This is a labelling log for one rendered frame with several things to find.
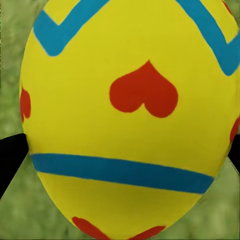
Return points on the easter egg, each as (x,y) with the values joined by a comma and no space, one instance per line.
(130,108)

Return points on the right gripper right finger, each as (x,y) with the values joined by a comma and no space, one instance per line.
(234,154)

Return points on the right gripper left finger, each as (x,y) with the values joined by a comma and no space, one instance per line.
(13,150)

